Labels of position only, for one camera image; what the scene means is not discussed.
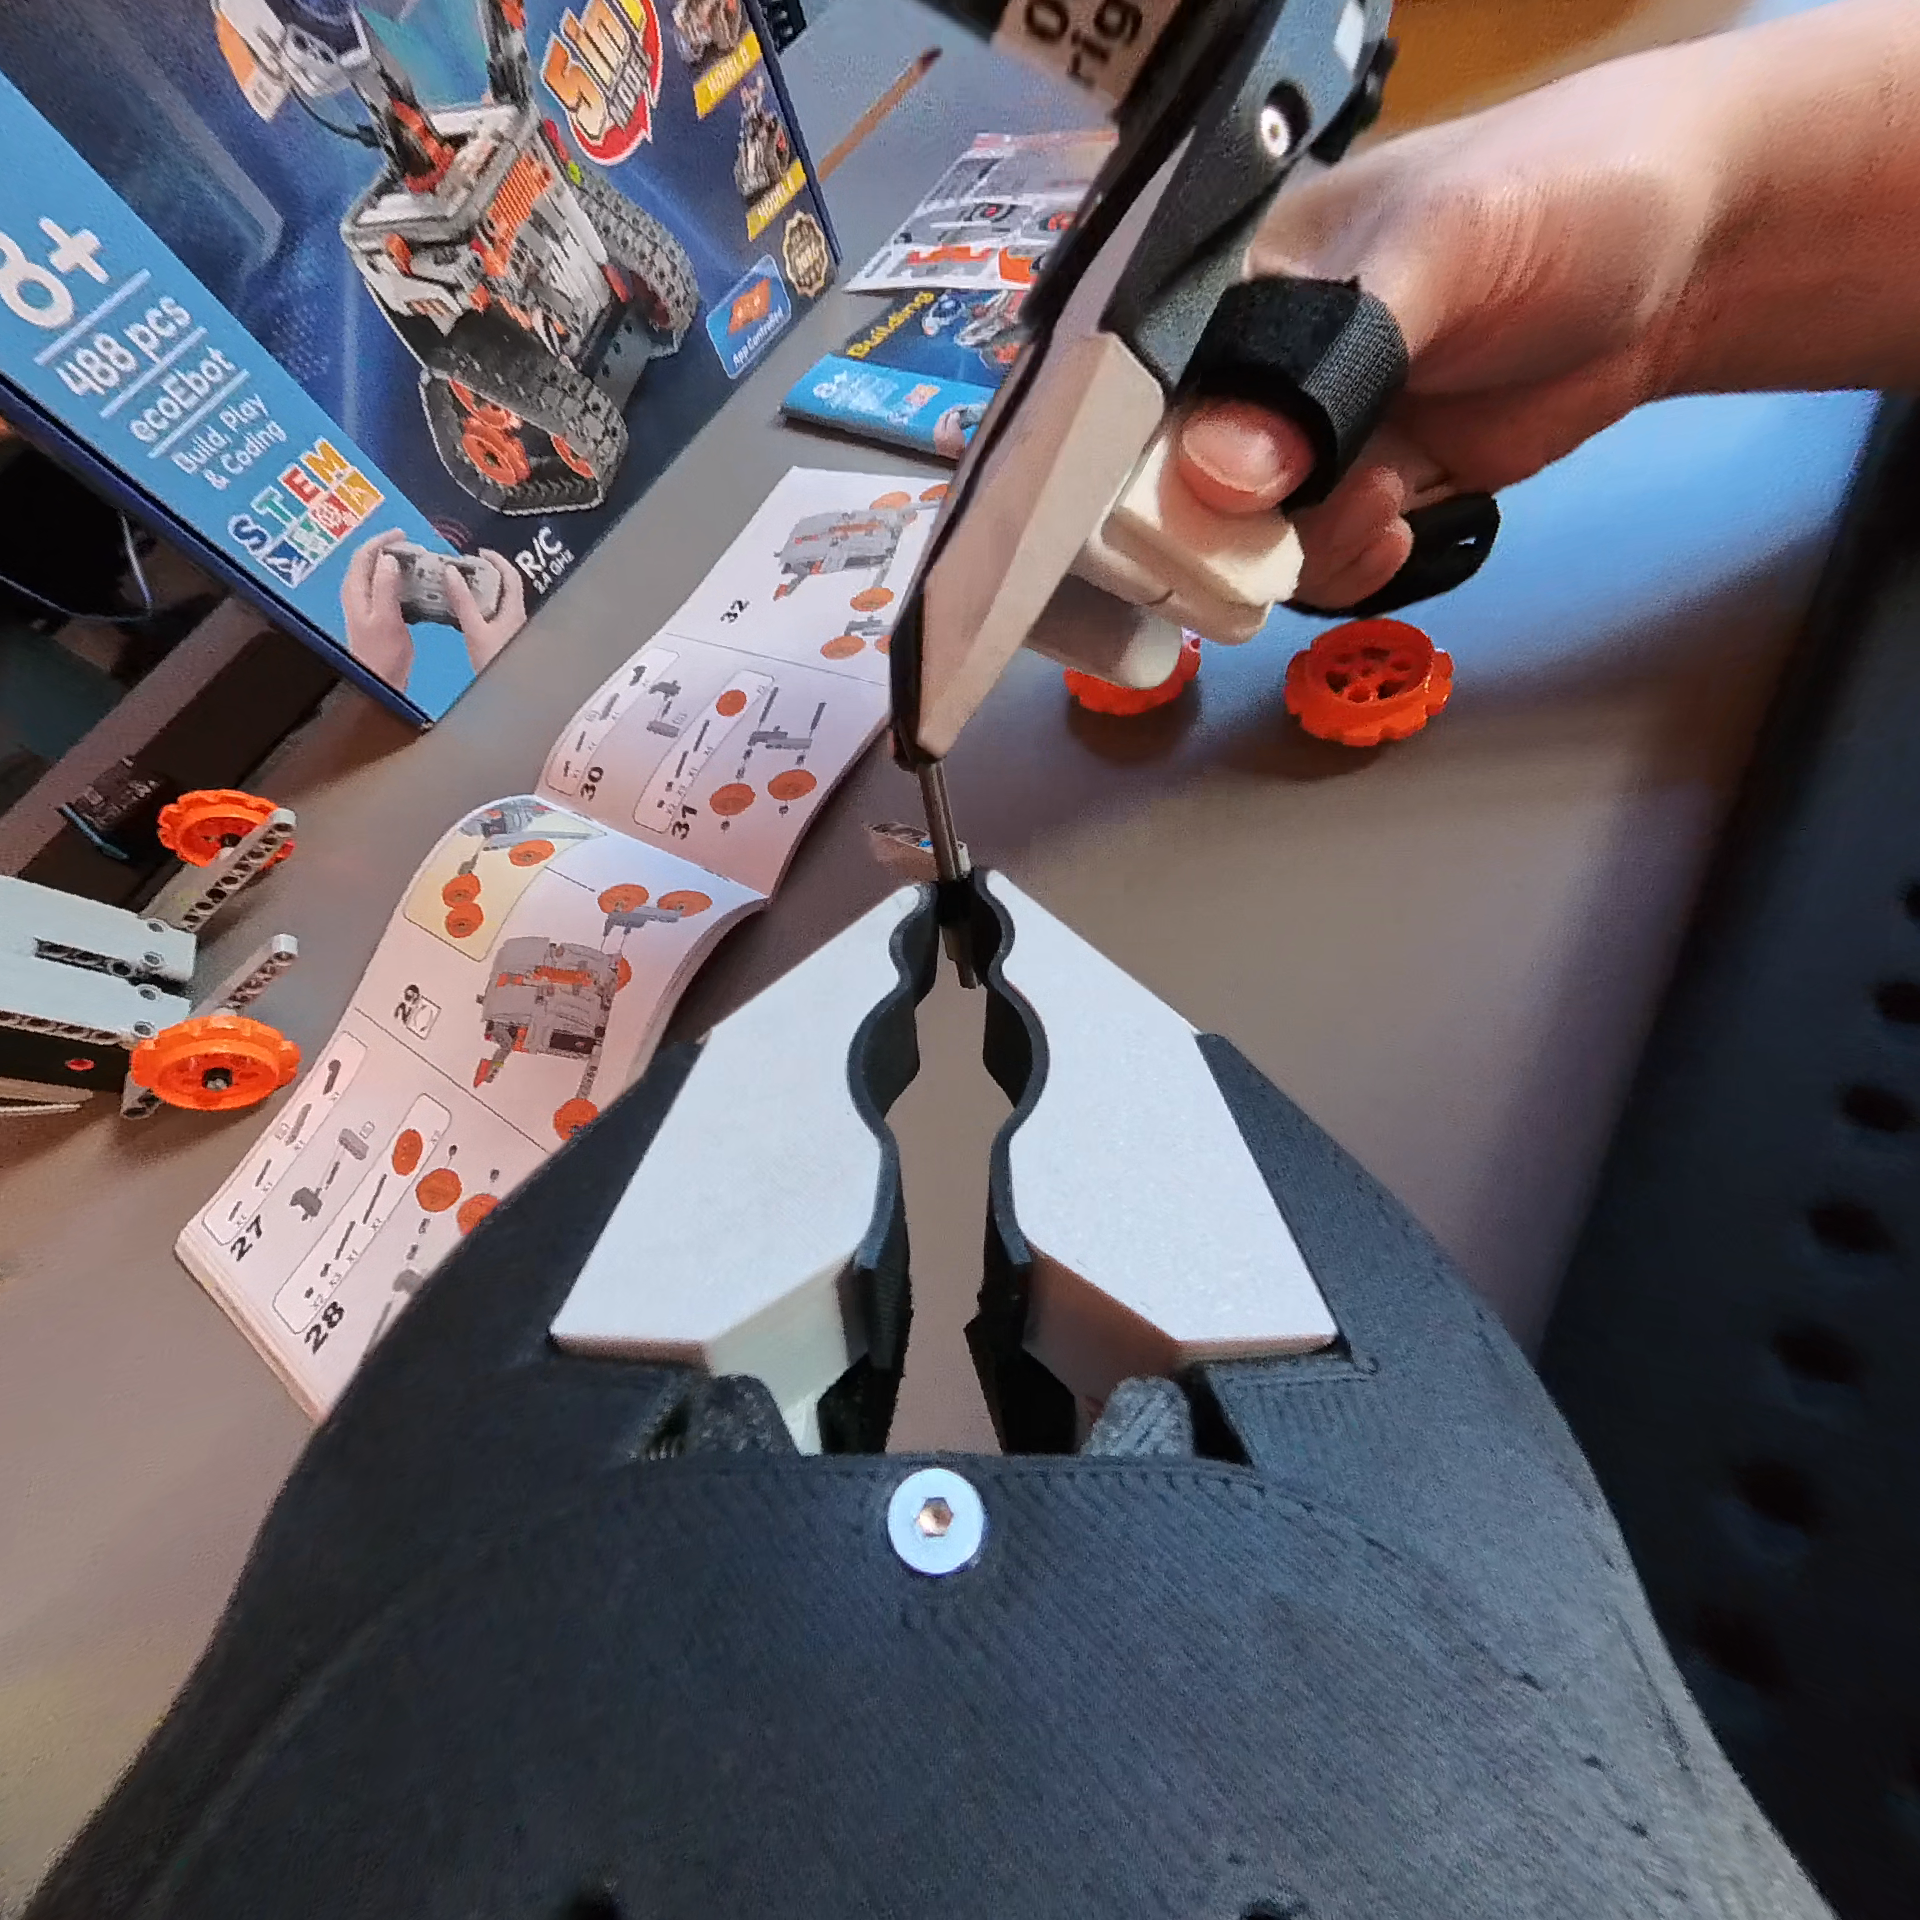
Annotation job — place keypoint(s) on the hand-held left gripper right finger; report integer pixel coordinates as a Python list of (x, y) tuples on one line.
[(1171, 1202)]

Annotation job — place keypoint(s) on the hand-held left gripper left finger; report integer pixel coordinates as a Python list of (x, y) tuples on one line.
[(722, 1202)]

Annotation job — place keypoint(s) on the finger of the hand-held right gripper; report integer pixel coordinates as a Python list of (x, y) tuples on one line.
[(1037, 481)]

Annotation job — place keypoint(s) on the orange toy wheel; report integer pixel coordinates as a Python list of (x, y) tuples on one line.
[(1131, 685), (1368, 682)]

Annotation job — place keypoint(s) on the instruction booklet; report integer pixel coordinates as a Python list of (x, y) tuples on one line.
[(542, 960)]

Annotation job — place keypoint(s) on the grey desk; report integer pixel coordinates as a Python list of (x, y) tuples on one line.
[(1411, 901)]

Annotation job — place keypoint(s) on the person's right hand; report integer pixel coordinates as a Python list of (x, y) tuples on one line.
[(1502, 271)]

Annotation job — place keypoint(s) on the blue cover booklet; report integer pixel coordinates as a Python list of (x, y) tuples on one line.
[(901, 378)]

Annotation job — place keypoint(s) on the white folded leaflet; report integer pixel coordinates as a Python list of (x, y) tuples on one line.
[(976, 213)]

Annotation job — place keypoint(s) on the black foam mat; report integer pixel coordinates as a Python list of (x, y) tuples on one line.
[(1755, 1262)]

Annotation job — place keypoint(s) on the partly built toy robot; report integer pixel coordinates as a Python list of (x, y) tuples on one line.
[(135, 991)]

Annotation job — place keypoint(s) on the blue robot kit box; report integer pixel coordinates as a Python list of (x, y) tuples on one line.
[(359, 301)]

